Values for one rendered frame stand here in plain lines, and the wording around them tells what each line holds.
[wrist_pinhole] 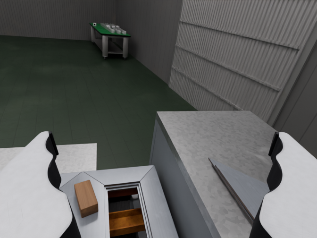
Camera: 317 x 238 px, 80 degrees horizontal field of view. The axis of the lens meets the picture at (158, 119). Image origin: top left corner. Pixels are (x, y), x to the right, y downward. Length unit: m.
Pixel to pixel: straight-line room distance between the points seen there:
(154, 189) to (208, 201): 0.31
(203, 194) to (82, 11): 8.34
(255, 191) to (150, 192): 0.41
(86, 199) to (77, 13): 8.14
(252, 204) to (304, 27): 2.08
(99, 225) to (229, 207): 0.44
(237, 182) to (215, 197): 0.09
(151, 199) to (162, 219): 0.09
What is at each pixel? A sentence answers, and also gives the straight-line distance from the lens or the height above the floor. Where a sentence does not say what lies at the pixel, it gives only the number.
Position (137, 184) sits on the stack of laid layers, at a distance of 0.91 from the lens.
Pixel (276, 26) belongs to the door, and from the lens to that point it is 2.66.
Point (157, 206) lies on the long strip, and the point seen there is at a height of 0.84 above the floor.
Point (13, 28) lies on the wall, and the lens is 8.78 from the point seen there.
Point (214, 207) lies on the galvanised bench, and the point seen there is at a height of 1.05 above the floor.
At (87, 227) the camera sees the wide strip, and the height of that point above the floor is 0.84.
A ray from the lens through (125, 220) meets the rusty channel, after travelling 0.98.
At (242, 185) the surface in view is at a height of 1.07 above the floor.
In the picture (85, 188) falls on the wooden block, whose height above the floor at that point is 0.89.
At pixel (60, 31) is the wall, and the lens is 8.68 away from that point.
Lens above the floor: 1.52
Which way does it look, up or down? 30 degrees down
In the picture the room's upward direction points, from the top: 9 degrees clockwise
